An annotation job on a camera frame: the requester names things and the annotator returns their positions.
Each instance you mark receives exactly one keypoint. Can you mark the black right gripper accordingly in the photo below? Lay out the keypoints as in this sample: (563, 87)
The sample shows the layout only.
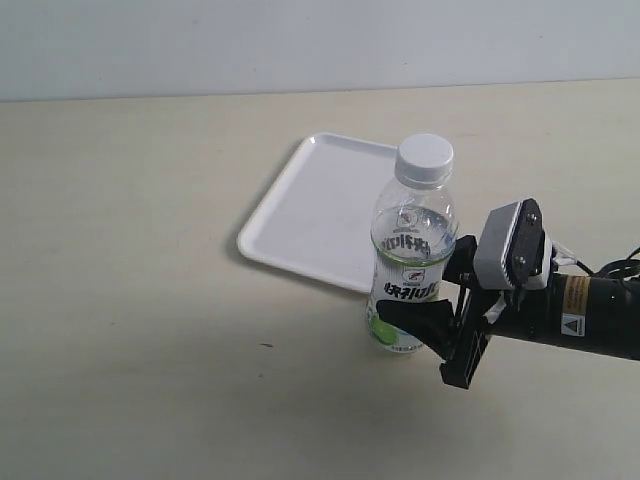
(462, 338)

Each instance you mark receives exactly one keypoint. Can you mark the clear plastic drink bottle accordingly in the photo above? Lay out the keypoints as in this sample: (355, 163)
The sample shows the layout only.
(413, 232)

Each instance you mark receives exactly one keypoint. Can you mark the white bottle cap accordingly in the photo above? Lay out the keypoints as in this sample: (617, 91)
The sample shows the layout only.
(424, 158)

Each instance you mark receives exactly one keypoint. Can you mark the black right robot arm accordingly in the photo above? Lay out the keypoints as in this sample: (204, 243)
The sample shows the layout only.
(595, 314)

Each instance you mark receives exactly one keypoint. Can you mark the white rectangular plastic tray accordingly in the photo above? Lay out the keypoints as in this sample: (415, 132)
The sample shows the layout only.
(314, 220)

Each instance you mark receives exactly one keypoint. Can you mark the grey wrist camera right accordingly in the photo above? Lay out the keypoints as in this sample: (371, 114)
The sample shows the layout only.
(508, 250)

